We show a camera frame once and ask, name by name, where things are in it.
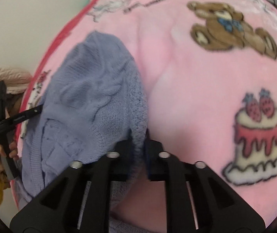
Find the purple knitted hooded cardigan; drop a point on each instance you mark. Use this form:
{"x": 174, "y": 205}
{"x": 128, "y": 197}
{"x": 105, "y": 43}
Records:
{"x": 85, "y": 97}

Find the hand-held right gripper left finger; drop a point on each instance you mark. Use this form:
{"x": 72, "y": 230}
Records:
{"x": 119, "y": 160}

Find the pink quilted jacket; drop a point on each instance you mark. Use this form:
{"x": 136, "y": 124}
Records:
{"x": 9, "y": 77}

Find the brown cloth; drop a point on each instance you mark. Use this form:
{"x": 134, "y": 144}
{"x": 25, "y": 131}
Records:
{"x": 15, "y": 104}

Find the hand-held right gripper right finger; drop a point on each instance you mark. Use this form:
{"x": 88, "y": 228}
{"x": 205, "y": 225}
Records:
{"x": 156, "y": 160}

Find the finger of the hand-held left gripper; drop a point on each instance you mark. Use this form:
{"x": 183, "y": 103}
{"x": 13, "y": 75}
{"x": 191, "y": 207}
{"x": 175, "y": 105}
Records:
{"x": 29, "y": 113}

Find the pink printed blanket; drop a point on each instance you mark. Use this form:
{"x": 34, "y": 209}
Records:
{"x": 189, "y": 89}

